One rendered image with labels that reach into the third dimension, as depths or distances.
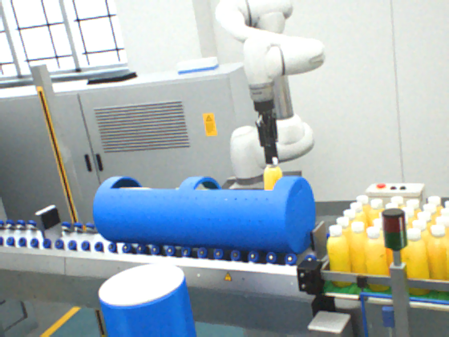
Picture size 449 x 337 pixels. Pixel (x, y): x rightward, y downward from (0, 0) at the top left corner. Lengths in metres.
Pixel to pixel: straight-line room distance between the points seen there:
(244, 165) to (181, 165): 1.30
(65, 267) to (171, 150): 1.47
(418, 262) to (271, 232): 0.51
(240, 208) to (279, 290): 0.33
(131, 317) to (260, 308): 0.59
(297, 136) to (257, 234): 0.78
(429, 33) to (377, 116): 0.69
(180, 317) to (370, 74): 3.23
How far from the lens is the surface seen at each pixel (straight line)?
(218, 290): 2.40
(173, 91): 3.98
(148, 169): 4.21
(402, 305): 1.84
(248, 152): 2.82
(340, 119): 5.01
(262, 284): 2.30
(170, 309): 2.01
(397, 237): 1.73
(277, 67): 2.20
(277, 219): 2.14
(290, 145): 2.85
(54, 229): 3.04
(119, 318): 2.02
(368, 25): 4.86
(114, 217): 2.55
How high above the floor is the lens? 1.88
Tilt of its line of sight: 18 degrees down
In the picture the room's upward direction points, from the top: 10 degrees counter-clockwise
